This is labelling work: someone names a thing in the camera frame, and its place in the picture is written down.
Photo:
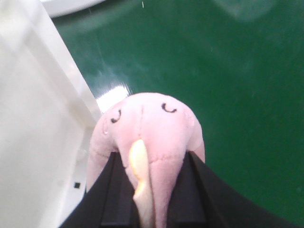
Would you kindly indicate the white plastic tote box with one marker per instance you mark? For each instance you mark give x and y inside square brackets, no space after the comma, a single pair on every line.
[47,114]

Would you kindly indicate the pink plush toy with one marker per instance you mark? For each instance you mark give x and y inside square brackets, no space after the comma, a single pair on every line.
[151,132]

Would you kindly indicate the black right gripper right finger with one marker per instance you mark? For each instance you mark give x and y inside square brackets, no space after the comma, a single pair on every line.
[201,199]

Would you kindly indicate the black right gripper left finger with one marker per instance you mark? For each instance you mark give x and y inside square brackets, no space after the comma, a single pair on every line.
[109,203]

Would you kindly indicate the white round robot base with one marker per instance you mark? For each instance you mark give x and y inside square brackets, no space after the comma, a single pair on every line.
[57,8]

